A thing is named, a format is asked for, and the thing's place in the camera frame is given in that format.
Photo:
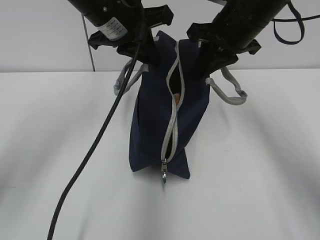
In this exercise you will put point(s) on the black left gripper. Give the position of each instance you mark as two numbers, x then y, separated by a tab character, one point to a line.
126	27

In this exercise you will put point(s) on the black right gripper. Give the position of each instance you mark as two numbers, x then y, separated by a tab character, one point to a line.
210	59

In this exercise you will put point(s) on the brown bread loaf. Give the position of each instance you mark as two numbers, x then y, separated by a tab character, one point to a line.
177	98

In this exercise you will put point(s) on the navy blue lunch bag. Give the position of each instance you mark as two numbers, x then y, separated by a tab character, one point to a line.
160	129

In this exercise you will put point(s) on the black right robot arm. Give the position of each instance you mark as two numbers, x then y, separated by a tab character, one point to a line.
231	33

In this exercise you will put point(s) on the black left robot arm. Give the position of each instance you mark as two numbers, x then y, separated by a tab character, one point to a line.
97	12

